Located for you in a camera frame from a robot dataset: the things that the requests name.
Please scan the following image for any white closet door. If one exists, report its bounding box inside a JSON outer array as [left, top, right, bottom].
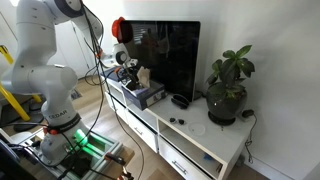
[[52, 19, 101, 80]]

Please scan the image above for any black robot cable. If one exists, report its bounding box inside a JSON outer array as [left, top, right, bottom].
[[79, 4, 146, 180]]

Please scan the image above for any white TV cabinet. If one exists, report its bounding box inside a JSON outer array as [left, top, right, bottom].
[[99, 74, 256, 180]]

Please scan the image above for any black power adapter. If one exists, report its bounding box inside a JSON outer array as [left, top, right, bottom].
[[241, 109, 255, 119]]

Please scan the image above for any white drawer with handle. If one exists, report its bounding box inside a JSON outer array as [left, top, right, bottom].
[[104, 91, 129, 124], [158, 136, 214, 180], [125, 109, 159, 154]]

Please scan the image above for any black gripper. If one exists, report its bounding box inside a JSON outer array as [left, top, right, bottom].
[[123, 65, 140, 90]]

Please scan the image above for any black flat screen TV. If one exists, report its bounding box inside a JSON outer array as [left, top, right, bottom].
[[119, 20, 202, 103]]

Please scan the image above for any black adapter cable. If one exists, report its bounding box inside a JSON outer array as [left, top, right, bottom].
[[244, 113, 260, 165]]

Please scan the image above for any clear round coaster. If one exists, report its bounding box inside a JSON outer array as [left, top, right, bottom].
[[187, 122, 207, 137]]

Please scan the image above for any yellow metal stand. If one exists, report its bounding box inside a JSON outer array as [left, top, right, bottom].
[[0, 44, 43, 123]]

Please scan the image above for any green leafy plant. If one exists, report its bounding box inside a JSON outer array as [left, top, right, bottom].
[[204, 44, 256, 101]]

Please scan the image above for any dark glossy plant pot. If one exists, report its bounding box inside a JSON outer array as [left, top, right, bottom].
[[205, 87, 248, 127]]

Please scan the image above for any black monitor edge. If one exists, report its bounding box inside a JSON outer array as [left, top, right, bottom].
[[0, 138, 27, 180]]

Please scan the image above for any dark blue cardboard box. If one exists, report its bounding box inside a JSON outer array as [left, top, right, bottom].
[[120, 65, 167, 111]]

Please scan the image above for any black glasses case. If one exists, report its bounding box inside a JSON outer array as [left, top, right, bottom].
[[170, 94, 190, 110]]

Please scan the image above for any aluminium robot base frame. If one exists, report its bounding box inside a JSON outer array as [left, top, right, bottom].
[[19, 129, 125, 180]]

